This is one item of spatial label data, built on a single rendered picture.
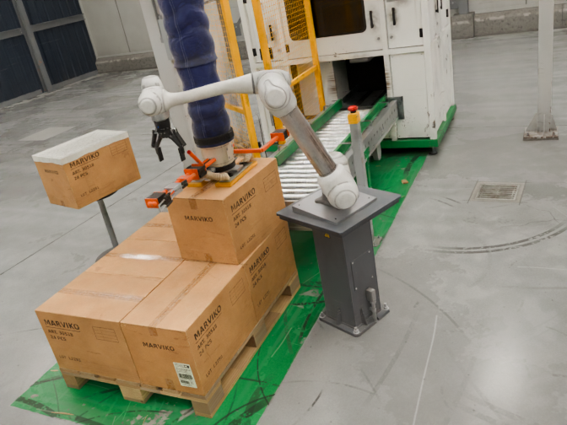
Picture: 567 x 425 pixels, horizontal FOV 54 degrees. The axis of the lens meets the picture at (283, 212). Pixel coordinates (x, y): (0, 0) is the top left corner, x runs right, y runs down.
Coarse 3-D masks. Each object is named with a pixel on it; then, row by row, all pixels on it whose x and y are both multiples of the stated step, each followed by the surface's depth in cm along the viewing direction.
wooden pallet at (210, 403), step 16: (288, 288) 360; (272, 304) 336; (288, 304) 357; (272, 320) 341; (256, 336) 319; (240, 352) 318; (240, 368) 306; (80, 384) 318; (128, 384) 294; (224, 384) 296; (128, 400) 302; (144, 400) 297; (192, 400) 278; (208, 400) 275; (208, 416) 278
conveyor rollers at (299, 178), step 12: (384, 108) 532; (336, 120) 527; (360, 120) 516; (324, 132) 498; (336, 132) 493; (348, 132) 487; (324, 144) 465; (336, 144) 459; (300, 156) 455; (288, 168) 433; (300, 168) 428; (312, 168) 424; (288, 180) 407; (300, 180) 402; (312, 180) 398; (288, 192) 389; (300, 192) 384
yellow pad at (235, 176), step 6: (240, 162) 321; (252, 162) 326; (246, 168) 319; (228, 174) 309; (234, 174) 312; (240, 174) 312; (222, 180) 306; (228, 180) 304; (234, 180) 304; (216, 186) 305; (222, 186) 304; (228, 186) 302
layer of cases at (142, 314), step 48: (144, 240) 355; (288, 240) 355; (96, 288) 309; (144, 288) 299; (192, 288) 290; (240, 288) 302; (48, 336) 306; (96, 336) 287; (144, 336) 270; (192, 336) 262; (240, 336) 303; (144, 384) 289; (192, 384) 272
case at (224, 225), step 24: (264, 168) 322; (192, 192) 305; (216, 192) 298; (240, 192) 302; (264, 192) 324; (192, 216) 303; (216, 216) 295; (240, 216) 303; (264, 216) 325; (192, 240) 312; (216, 240) 303; (240, 240) 304
